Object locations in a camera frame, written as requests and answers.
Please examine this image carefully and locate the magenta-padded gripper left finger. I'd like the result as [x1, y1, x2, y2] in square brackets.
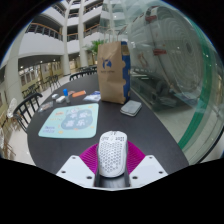
[55, 141, 100, 190]

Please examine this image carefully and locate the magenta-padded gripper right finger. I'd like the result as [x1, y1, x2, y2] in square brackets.
[125, 141, 169, 188]

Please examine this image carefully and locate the white perforated computer mouse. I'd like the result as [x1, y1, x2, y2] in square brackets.
[96, 130, 129, 179]

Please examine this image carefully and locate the light blue printed mouse pad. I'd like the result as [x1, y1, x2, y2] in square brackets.
[37, 102, 100, 140]

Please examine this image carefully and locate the small grey case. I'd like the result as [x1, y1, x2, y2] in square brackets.
[119, 99, 143, 118]

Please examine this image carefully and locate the clear plastic packet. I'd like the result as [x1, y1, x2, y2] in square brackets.
[37, 101, 54, 113]

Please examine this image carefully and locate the small blue-capped bottle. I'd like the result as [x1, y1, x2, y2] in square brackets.
[62, 88, 72, 104]

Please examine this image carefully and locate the blue and white packet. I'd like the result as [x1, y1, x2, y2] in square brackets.
[82, 90, 102, 103]

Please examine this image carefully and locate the white lattice chair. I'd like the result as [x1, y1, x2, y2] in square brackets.
[0, 126, 16, 159]
[6, 97, 18, 119]

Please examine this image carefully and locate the flat orange item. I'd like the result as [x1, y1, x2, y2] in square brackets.
[71, 90, 87, 99]

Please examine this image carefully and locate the black slatted chair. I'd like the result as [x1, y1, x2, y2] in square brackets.
[12, 92, 44, 134]
[69, 68, 98, 82]

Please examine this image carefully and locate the group of dark chairs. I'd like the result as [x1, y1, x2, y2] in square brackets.
[21, 73, 63, 98]

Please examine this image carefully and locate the brown paper bag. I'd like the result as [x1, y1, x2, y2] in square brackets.
[96, 40, 132, 106]

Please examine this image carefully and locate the green potted plant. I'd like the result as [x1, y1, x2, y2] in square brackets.
[87, 39, 109, 56]

